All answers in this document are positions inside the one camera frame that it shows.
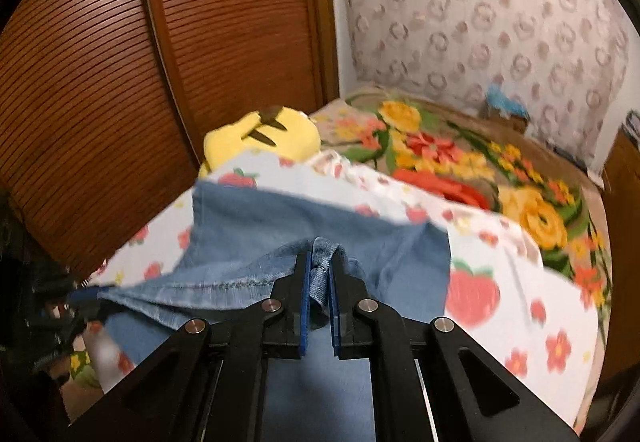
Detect wooden louvred wardrobe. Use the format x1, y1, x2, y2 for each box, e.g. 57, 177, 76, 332
0, 0, 342, 284

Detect yellow plush toy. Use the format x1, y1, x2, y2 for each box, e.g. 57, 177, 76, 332
197, 106, 322, 179

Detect patterned pink curtain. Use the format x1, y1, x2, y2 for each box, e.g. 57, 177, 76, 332
339, 0, 632, 173

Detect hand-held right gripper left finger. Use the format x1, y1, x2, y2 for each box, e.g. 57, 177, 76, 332
65, 252, 313, 442

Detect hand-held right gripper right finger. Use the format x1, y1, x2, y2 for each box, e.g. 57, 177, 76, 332
326, 253, 577, 442

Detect brown floral blanket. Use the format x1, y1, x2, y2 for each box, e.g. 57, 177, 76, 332
307, 90, 614, 339

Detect blue plush toy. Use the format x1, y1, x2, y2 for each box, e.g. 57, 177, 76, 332
484, 82, 531, 119

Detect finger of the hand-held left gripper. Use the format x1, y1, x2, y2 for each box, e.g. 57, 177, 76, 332
66, 288, 108, 319

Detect wooden sideboard cabinet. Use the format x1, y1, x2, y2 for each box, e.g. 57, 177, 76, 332
601, 129, 640, 205

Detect blue denim pants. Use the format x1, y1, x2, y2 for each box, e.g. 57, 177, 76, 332
96, 181, 454, 442

